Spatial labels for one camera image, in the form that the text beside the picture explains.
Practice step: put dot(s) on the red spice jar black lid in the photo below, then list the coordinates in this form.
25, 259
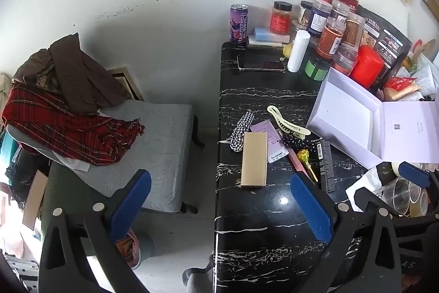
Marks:
280, 20

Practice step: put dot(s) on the copper tinted clear jar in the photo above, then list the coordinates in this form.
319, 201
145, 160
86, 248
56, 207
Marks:
353, 28

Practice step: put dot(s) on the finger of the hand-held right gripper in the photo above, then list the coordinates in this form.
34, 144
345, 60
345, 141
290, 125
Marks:
362, 196
413, 174

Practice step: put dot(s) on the black snack pouch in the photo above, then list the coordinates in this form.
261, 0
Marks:
387, 35

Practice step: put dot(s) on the dark blue clear-lid jar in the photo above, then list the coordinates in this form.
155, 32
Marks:
319, 20

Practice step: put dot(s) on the gold cardboard box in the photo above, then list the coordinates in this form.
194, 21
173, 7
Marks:
254, 159

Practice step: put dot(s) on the smartphone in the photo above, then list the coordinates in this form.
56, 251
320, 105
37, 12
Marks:
260, 63

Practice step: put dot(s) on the orange powder jar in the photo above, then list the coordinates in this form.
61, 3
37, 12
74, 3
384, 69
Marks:
330, 39

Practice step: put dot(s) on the short clear jar orange label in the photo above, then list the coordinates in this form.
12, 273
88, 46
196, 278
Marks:
344, 59

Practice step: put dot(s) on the checkered fabric hair clip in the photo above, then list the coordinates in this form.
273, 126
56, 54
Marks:
240, 131

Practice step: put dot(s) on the white tissue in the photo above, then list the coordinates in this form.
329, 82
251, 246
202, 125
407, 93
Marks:
367, 181

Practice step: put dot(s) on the purple drink can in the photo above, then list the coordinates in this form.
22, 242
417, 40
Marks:
240, 27

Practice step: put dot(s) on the green jar black lid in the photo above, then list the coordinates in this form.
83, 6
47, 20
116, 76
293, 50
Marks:
317, 68

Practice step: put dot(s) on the crumpled paper pile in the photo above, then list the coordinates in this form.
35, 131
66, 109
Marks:
427, 78

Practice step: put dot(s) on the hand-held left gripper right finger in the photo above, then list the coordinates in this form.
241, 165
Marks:
310, 207

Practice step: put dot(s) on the pink shoe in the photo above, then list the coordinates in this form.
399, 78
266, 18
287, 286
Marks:
132, 250

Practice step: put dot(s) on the red snack pouch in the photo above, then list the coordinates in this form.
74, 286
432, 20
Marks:
349, 3

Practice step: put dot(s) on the small yellow fruit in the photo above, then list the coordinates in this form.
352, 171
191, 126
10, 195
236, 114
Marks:
287, 51

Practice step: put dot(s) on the nut jar black lid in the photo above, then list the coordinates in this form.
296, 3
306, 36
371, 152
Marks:
304, 15

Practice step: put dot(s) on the purple box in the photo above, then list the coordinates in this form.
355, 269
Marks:
271, 138

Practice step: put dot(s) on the brown garment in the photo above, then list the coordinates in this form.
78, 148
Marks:
85, 76

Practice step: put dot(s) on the blue and white box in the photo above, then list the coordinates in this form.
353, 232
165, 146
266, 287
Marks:
271, 35

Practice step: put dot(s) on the cream hair claw clip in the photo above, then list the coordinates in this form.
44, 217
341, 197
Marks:
288, 123

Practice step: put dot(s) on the clear tape rolls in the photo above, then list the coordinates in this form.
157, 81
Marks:
398, 197

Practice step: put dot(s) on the white hinged gift box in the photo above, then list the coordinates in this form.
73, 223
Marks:
346, 114

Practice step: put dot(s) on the brown tape roll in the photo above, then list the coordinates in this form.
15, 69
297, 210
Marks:
420, 202

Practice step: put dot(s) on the cream framed picture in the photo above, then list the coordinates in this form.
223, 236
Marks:
128, 80

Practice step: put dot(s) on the yellow lollipop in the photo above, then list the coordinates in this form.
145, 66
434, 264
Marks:
303, 157

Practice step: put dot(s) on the red packet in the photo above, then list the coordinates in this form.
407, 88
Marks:
399, 83

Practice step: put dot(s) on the cardboard piece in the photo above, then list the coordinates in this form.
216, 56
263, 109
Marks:
34, 200

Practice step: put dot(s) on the black polka dot hair clip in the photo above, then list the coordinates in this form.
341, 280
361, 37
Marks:
301, 142

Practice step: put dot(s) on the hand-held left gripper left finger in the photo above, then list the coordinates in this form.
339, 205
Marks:
132, 200

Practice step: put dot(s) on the teal cloth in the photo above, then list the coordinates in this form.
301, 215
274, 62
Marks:
8, 152

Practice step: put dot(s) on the white cylinder bottle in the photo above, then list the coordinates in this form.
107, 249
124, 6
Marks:
298, 51

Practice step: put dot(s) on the grey-brown garment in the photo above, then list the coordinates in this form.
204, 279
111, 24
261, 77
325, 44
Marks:
32, 68

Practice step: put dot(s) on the red plaid scarf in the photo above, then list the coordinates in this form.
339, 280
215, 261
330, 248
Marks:
65, 128

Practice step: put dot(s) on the brown paper packet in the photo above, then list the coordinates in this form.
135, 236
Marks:
401, 94

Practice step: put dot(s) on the long black cosmetic box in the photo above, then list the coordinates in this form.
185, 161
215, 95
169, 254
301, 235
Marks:
325, 166

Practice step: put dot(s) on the grey cushioned chair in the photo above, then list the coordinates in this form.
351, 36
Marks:
154, 142

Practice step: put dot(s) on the red canister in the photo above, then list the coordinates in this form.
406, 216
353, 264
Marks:
367, 66

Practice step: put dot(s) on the woven round coaster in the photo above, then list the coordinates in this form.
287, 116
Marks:
428, 47

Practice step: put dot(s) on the white tape roll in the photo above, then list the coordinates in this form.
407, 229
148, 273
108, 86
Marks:
394, 167

